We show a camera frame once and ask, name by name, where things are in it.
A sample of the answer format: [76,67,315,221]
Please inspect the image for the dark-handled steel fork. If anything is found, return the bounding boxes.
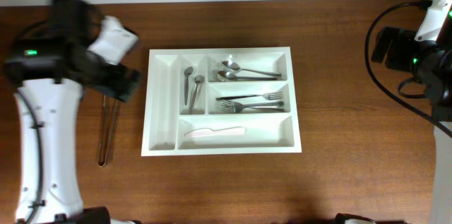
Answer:
[216,92,284,101]

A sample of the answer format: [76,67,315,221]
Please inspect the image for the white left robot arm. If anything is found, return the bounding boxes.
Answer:
[4,0,141,223]

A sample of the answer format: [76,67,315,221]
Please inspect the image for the steel tablespoon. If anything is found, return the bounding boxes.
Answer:
[221,61,282,77]

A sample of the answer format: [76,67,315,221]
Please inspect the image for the small steel teaspoon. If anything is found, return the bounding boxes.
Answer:
[184,66,194,105]

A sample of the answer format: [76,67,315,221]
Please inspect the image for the white cutlery tray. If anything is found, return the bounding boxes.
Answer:
[141,47,302,156]

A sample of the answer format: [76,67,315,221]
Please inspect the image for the steel kitchen tongs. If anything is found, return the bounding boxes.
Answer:
[97,95,119,167]

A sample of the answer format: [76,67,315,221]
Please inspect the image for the white plastic knife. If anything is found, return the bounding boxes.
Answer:
[184,126,246,138]

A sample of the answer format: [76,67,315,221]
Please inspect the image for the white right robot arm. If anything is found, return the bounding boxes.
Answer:
[364,0,451,223]

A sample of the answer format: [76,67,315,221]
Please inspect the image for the large steel spoon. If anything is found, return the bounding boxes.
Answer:
[189,75,204,114]

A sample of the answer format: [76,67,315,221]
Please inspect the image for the steel spoon in tray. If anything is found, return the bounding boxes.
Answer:
[217,71,277,81]

